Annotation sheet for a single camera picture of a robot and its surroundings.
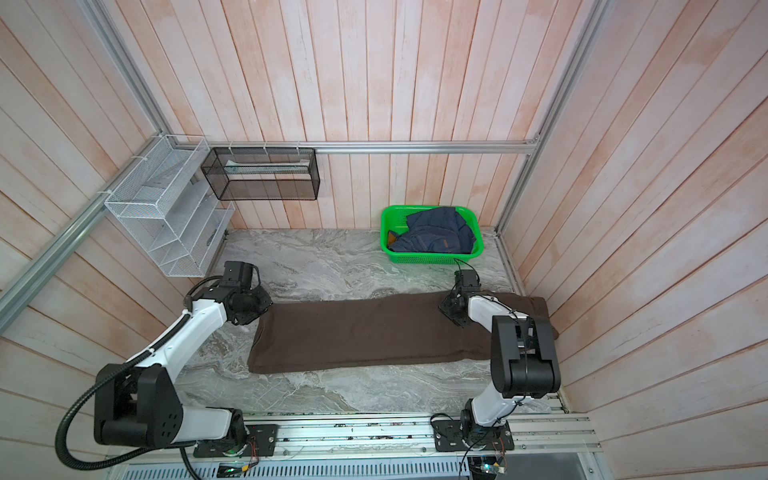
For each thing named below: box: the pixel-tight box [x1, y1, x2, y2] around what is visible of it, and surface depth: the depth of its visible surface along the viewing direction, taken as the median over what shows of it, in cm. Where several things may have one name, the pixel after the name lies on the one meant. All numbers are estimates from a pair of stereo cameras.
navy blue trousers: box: [388, 207, 477, 254], surface depth 113 cm
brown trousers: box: [249, 293, 559, 373], surface depth 92 cm
